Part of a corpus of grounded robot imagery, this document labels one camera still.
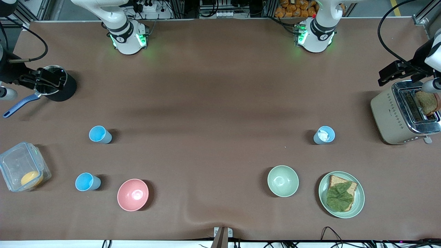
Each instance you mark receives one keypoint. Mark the blue cup with white paper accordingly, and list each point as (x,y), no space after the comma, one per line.
(317,138)

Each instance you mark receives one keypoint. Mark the crumpled white paper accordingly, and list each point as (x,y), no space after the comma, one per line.
(324,135)

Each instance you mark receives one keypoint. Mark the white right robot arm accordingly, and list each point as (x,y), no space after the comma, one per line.
(125,38)

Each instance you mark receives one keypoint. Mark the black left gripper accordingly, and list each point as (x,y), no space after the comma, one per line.
(416,64)

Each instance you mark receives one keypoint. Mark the brown bread slice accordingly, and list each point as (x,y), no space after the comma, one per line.
(336,179)

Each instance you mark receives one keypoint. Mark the brown toast slice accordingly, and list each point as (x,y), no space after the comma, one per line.
(427,102)

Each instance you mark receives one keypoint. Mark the pale green bowl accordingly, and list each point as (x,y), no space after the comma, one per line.
(283,181)

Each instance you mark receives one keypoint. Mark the light blue plastic cup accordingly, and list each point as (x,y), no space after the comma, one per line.
(84,182)
(98,133)

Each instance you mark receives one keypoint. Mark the green lettuce leaf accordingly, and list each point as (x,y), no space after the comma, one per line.
(339,197)

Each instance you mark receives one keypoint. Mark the pale green plate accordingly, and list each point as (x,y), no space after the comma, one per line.
(358,201)

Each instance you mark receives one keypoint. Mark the yellow orange food piece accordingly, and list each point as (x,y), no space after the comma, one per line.
(31,179)

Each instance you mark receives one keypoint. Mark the white power strip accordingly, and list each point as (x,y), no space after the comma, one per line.
(149,6)

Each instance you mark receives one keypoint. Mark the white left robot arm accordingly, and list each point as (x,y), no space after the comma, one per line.
(315,38)

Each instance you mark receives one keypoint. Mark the clear plastic storage container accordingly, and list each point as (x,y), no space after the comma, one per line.
(17,162)

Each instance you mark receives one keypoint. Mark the beige and steel toaster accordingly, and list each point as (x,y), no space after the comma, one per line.
(386,117)

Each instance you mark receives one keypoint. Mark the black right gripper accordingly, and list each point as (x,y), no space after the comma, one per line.
(10,74)

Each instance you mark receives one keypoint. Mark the aluminium frame profile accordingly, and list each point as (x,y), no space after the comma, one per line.
(425,19)

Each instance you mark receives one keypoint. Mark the pink bowl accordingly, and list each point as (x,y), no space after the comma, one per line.
(132,195)

